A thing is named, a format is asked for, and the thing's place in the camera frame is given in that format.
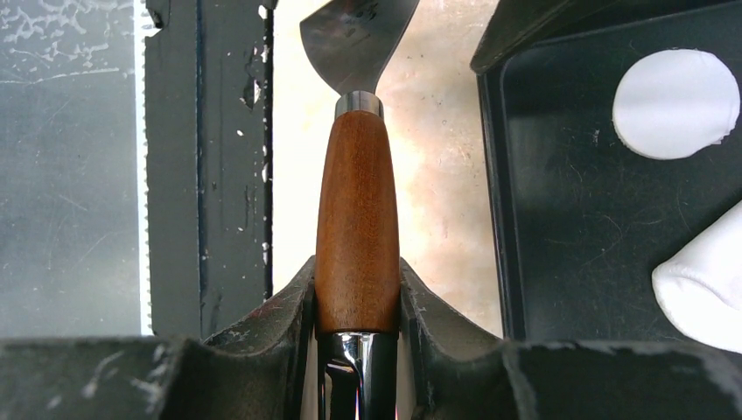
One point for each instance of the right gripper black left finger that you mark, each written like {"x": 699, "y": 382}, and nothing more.
{"x": 253, "y": 369}

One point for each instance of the metal scraper wooden handle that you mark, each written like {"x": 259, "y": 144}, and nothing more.
{"x": 357, "y": 276}

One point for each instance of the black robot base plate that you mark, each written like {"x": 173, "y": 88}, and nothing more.
{"x": 208, "y": 97}

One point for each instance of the round cut dough wrapper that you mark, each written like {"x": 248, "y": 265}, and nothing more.
{"x": 673, "y": 103}

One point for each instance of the black baking tray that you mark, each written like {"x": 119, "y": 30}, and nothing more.
{"x": 579, "y": 220}

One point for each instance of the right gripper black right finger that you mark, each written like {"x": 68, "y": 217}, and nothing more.
{"x": 457, "y": 370}

